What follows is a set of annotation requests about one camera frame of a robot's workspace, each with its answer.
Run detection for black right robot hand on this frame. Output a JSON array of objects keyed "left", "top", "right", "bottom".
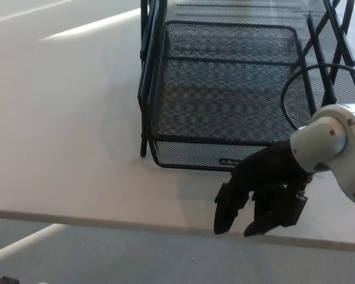
[{"left": 213, "top": 141, "right": 311, "bottom": 238}]

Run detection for black mesh bottom tray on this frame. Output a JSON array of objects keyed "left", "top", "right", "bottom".
[{"left": 150, "top": 21, "right": 318, "bottom": 173}]

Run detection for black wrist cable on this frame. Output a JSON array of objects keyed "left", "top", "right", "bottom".
[{"left": 280, "top": 63, "right": 355, "bottom": 131}]

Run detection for black metal organizer frame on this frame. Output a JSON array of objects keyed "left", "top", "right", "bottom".
[{"left": 137, "top": 0, "right": 355, "bottom": 158}]

